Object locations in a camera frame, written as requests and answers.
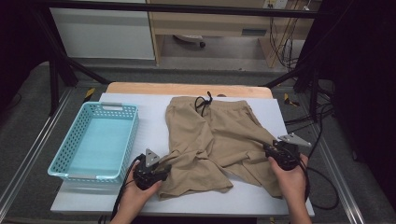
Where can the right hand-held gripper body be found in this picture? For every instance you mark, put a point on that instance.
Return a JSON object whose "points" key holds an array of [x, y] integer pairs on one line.
{"points": [[286, 155]]}

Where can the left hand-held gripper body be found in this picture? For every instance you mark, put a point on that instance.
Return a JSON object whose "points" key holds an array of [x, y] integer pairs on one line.
{"points": [[146, 175]]}

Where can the light blue perforated basket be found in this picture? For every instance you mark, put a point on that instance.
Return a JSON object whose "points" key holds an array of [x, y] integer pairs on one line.
{"points": [[99, 140]]}

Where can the person's left hand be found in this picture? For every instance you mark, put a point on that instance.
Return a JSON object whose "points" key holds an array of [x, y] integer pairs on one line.
{"points": [[137, 199]]}

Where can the person's right hand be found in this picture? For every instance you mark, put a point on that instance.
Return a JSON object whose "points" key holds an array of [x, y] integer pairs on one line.
{"points": [[292, 189]]}

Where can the white table board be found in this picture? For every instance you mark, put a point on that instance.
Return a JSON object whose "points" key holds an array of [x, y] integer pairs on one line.
{"points": [[149, 124]]}

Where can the yellow tape piece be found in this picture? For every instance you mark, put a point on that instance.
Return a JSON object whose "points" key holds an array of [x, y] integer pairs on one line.
{"points": [[89, 94], [289, 100]]}

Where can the black metal stand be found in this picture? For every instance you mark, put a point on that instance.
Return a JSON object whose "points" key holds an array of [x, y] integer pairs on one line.
{"points": [[53, 87], [314, 93]]}

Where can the wooden table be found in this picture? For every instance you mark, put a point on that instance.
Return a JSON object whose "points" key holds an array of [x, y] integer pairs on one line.
{"points": [[155, 88]]}

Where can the black curtain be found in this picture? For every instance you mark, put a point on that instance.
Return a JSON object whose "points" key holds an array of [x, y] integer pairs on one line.
{"points": [[18, 37], [367, 77]]}

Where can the office chair base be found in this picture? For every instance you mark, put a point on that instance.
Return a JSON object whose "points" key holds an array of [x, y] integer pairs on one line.
{"points": [[190, 38]]}

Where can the wooden desk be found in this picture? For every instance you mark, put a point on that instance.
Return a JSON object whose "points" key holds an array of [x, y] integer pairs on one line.
{"points": [[211, 26]]}

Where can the white power strip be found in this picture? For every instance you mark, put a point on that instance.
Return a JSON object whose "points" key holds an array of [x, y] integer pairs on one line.
{"points": [[275, 3]]}

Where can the white cabinet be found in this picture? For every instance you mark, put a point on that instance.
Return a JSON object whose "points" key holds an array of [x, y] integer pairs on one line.
{"points": [[102, 34]]}

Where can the black metal crossbar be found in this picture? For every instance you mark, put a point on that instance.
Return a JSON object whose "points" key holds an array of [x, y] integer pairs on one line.
{"points": [[186, 8]]}

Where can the aluminium floor rail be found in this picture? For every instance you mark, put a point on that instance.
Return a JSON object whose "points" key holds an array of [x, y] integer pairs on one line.
{"points": [[37, 146], [339, 183]]}

